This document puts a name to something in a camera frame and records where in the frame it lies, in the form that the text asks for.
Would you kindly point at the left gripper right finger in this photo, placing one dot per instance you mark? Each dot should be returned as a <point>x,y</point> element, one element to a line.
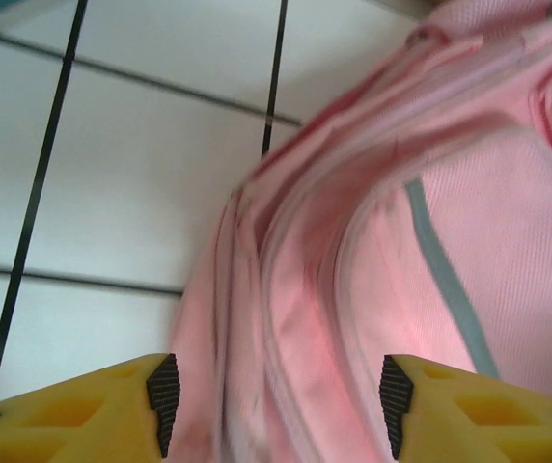
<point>488,424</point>

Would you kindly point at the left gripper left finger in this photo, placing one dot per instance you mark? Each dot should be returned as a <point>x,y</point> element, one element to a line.
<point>63,424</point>

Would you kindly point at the pink backpack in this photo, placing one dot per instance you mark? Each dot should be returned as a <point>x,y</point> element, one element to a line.
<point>353,241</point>

